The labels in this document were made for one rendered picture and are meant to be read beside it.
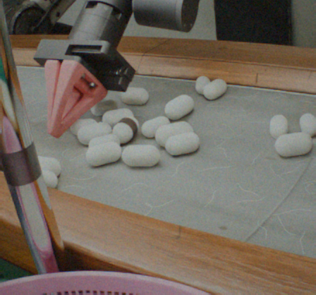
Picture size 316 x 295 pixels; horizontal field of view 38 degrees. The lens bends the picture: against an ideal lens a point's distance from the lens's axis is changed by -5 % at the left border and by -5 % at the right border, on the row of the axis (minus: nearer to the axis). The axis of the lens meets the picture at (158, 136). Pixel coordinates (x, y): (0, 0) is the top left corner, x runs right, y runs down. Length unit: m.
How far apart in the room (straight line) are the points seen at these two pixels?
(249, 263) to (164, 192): 0.14
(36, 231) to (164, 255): 0.08
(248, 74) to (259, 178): 0.23
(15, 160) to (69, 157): 0.23
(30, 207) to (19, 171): 0.03
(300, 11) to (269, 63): 1.97
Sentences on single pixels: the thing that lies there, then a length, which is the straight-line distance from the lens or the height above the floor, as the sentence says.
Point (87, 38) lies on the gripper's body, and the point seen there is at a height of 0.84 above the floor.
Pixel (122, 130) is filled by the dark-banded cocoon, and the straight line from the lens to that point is 0.49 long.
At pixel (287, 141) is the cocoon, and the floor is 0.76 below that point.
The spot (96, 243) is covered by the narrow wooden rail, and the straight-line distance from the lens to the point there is 0.33.
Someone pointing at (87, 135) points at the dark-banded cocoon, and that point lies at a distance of 0.50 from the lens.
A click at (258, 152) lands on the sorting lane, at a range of 0.46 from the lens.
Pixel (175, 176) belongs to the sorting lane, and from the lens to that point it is 0.43.
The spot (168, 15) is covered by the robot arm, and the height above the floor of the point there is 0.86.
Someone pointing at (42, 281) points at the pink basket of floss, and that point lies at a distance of 0.30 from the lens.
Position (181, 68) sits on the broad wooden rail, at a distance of 0.66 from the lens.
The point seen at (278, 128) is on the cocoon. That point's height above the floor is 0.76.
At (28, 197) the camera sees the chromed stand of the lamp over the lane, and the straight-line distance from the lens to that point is 0.28.
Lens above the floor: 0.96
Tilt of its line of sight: 27 degrees down
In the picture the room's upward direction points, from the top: 8 degrees counter-clockwise
